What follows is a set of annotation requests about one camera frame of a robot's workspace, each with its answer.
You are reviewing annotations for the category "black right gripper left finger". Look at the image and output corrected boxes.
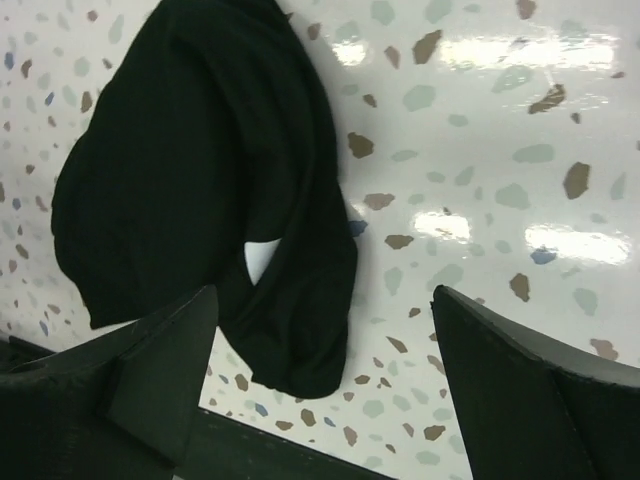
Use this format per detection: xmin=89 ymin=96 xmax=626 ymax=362
xmin=1 ymin=286 xmax=218 ymax=479

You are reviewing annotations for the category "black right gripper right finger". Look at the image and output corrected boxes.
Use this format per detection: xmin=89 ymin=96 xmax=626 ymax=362
xmin=431 ymin=285 xmax=639 ymax=480

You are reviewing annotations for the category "black t shirt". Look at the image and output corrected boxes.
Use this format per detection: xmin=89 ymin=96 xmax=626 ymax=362
xmin=51 ymin=1 xmax=358 ymax=399

